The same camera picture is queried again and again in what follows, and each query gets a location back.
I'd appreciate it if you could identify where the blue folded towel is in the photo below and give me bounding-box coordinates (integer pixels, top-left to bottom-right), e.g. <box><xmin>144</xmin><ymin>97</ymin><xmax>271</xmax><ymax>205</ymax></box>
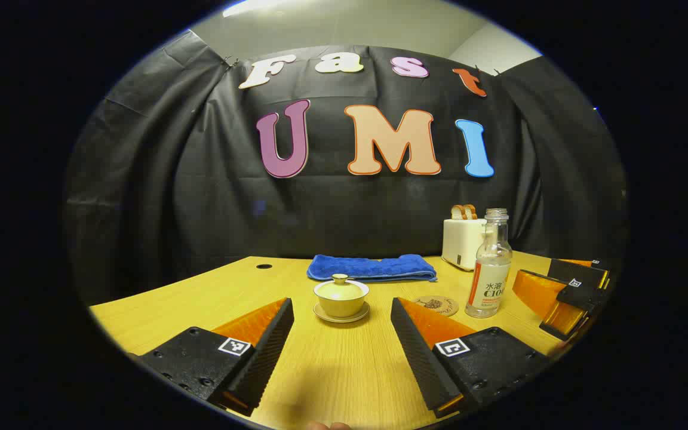
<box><xmin>306</xmin><ymin>254</ymin><xmax>438</xmax><ymax>282</ymax></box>

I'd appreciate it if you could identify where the black backdrop cloth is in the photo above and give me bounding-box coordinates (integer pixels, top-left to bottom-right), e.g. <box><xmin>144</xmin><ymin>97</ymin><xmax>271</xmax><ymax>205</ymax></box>
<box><xmin>63</xmin><ymin>30</ymin><xmax>628</xmax><ymax>305</ymax></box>

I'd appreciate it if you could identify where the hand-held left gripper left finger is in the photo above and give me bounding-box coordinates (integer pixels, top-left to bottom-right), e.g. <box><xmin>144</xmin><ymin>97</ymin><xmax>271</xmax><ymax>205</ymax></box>
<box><xmin>131</xmin><ymin>297</ymin><xmax>295</xmax><ymax>417</ymax></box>

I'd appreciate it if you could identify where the cream teacup lid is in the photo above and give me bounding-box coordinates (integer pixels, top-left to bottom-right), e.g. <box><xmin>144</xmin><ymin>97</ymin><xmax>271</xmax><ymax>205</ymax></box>
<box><xmin>314</xmin><ymin>274</ymin><xmax>370</xmax><ymax>300</ymax></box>

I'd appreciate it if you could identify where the clear water bottle orange label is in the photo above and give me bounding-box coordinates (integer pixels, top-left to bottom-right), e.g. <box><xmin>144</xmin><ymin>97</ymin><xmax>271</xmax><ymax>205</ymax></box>
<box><xmin>465</xmin><ymin>208</ymin><xmax>513</xmax><ymax>319</ymax></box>

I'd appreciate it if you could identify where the round cork coaster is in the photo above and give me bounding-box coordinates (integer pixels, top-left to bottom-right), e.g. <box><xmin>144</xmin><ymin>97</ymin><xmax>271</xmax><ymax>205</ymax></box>
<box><xmin>413</xmin><ymin>295</ymin><xmax>459</xmax><ymax>318</ymax></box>

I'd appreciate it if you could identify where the cream saucer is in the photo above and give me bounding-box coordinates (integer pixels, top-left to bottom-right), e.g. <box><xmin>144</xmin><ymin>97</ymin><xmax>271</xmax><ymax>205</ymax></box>
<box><xmin>312</xmin><ymin>302</ymin><xmax>371</xmax><ymax>324</ymax></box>

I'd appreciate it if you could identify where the cream teacup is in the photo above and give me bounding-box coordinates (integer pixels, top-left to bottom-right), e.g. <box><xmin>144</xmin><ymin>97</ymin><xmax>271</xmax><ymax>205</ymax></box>
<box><xmin>318</xmin><ymin>296</ymin><xmax>366</xmax><ymax>318</ymax></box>

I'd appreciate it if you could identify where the white toaster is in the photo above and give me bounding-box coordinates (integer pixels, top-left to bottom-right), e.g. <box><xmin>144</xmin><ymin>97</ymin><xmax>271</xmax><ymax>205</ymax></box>
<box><xmin>442</xmin><ymin>218</ymin><xmax>488</xmax><ymax>271</ymax></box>

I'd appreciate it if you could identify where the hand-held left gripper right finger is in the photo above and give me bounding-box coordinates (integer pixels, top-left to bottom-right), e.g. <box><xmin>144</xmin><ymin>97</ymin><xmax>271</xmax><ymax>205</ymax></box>
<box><xmin>390</xmin><ymin>297</ymin><xmax>554</xmax><ymax>419</ymax></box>

